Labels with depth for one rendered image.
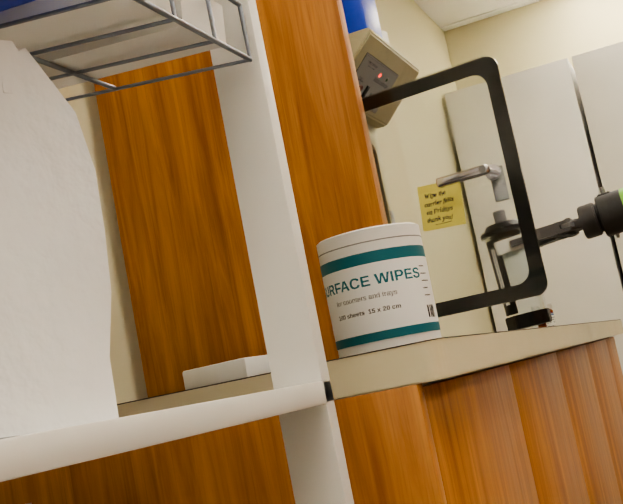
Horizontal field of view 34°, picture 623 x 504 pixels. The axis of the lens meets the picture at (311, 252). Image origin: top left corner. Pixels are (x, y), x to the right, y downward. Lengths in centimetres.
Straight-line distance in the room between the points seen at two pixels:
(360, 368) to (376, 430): 6
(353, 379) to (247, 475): 15
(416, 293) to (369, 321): 7
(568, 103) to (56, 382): 438
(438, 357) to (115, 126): 104
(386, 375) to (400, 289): 21
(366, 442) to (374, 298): 23
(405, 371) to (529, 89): 399
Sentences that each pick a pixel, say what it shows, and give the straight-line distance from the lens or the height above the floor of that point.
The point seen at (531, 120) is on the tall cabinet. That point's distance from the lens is 490.
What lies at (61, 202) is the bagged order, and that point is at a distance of 65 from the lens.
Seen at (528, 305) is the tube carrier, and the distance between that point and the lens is 227.
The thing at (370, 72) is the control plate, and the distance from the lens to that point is 188.
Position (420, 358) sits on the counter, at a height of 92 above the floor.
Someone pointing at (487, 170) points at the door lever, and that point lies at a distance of 161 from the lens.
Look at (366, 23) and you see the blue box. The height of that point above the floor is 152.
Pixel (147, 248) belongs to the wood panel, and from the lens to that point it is 183.
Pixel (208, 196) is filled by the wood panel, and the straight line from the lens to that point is 178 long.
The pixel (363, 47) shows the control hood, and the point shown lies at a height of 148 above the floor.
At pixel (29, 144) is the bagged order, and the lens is 65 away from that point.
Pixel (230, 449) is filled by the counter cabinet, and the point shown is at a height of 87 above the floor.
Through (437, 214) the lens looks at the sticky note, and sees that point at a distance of 169.
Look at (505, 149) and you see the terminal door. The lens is 166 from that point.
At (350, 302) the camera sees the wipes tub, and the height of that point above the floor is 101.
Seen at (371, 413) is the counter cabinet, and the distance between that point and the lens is 101.
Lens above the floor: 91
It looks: 8 degrees up
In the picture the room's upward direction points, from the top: 11 degrees counter-clockwise
